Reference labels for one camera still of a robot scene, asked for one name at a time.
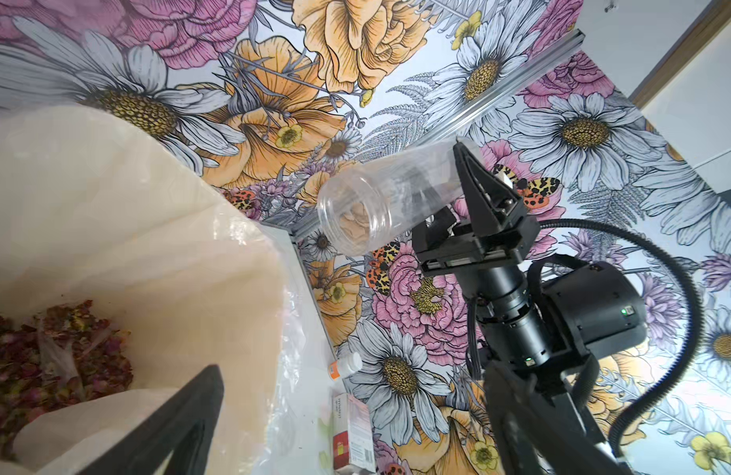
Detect bin with pink bag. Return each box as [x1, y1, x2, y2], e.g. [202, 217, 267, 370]
[0, 106, 296, 474]

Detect right black corrugated cable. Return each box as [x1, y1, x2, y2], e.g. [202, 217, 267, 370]
[536, 218, 705, 458]

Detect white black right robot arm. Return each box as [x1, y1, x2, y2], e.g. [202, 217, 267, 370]
[413, 140, 646, 474]

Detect pink white paper packet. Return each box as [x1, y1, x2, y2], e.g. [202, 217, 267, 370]
[332, 393, 376, 474]

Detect small white capped bottle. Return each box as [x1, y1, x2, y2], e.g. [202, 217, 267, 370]
[328, 352, 363, 380]

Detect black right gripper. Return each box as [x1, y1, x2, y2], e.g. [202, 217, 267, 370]
[412, 139, 541, 276]

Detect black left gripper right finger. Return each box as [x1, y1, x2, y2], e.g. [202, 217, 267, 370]
[484, 361, 632, 474]

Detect clear jar dried tea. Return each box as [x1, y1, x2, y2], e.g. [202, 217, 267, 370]
[316, 137, 482, 257]

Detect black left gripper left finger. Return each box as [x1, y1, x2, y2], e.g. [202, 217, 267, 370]
[82, 364, 225, 474]

